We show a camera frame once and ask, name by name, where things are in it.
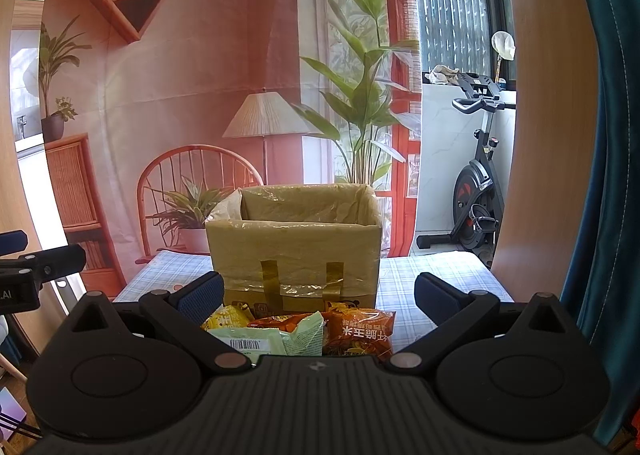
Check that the wooden door panel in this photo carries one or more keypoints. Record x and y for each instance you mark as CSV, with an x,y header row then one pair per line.
x,y
555,124

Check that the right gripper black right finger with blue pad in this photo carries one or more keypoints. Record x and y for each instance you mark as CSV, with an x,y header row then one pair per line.
x,y
509,370

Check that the green snack packet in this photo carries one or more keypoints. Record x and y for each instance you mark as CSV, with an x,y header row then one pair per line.
x,y
306,339

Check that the cardboard box with yellow liner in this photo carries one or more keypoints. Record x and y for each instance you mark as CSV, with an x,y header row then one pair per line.
x,y
296,249

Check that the plaid strawberry tablecloth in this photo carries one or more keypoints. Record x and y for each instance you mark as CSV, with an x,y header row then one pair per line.
x,y
404,283

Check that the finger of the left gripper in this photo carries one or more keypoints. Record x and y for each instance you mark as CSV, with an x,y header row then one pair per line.
x,y
45,265
13,242

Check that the yellow snack packet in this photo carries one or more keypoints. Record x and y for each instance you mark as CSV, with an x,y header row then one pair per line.
x,y
229,316

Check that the teal curtain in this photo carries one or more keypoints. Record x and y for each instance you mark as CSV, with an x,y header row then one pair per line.
x,y
601,289

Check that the white cloth on pole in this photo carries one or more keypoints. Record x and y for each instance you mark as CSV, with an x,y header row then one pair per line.
x,y
504,45

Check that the orange snack packet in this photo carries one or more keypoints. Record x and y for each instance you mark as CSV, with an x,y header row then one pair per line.
x,y
351,331

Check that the black exercise bike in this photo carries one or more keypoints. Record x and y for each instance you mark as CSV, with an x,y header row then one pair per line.
x,y
477,202

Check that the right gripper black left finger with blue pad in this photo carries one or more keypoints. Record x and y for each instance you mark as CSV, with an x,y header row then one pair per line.
x,y
127,369

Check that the printed room backdrop cloth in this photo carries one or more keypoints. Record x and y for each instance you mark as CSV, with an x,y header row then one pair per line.
x,y
140,99

